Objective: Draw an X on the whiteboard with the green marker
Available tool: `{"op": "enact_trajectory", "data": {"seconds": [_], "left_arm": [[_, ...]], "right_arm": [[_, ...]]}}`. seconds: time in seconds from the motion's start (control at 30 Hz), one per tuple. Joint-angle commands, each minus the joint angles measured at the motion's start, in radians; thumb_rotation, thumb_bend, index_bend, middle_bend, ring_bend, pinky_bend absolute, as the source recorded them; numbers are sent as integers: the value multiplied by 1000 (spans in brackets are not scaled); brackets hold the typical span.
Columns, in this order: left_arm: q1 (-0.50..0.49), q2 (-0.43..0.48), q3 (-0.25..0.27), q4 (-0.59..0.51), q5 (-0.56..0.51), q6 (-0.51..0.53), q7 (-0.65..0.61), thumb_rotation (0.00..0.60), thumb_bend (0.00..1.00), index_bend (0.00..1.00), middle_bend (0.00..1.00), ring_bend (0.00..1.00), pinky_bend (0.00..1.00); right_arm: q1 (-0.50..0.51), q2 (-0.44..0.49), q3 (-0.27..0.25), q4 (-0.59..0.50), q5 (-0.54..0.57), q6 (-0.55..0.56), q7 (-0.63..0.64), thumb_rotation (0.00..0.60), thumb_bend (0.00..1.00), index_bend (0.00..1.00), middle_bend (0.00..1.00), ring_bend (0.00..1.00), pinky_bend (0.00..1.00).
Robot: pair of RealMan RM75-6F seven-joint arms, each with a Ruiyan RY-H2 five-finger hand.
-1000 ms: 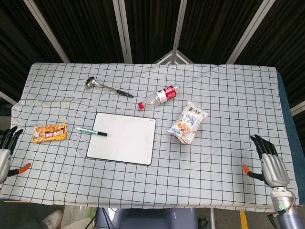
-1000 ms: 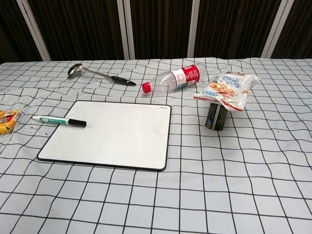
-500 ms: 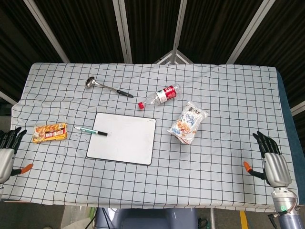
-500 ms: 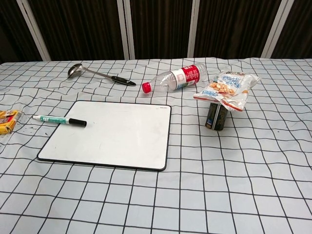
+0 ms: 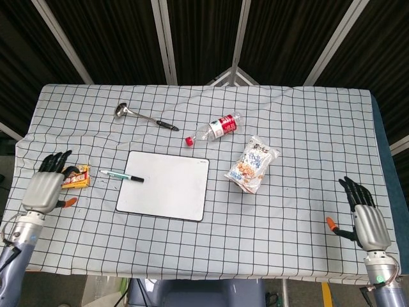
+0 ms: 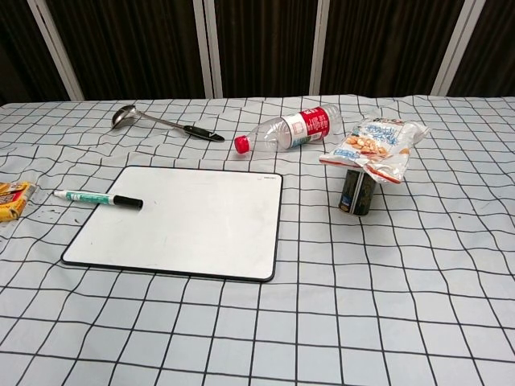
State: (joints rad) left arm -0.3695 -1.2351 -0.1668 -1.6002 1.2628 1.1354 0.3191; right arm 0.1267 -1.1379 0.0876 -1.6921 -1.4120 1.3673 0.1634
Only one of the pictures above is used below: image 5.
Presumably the green black marker pen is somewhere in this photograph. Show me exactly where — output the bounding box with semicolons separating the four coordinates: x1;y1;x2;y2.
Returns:
100;169;145;184

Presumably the white snack bag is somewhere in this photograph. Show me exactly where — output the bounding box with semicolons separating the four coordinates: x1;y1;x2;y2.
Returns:
223;134;281;194

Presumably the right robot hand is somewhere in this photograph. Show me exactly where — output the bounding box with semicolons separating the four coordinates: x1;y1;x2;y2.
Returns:
325;176;392;251

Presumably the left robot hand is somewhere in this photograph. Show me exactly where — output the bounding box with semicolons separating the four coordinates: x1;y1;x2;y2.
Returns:
21;149;79;214

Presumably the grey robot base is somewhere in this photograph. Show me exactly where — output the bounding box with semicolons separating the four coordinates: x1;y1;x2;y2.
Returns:
127;278;266;307

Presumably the clear plastic bottle red cap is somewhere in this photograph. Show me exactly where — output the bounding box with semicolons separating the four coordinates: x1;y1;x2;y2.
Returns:
185;111;245;147

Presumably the white board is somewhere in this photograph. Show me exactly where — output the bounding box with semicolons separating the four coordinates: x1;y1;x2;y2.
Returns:
115;150;211;222

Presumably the checkered tablecloth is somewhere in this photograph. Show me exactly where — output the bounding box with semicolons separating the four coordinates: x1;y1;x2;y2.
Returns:
0;83;401;284

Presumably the metal frame stand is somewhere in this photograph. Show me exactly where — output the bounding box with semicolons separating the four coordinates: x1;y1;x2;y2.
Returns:
206;66;261;87

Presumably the yellow food box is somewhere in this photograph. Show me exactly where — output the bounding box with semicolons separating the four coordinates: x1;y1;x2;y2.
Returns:
61;164;91;189

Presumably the metal ladle with black handle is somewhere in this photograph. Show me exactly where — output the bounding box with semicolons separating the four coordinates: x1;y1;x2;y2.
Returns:
114;102;180;131

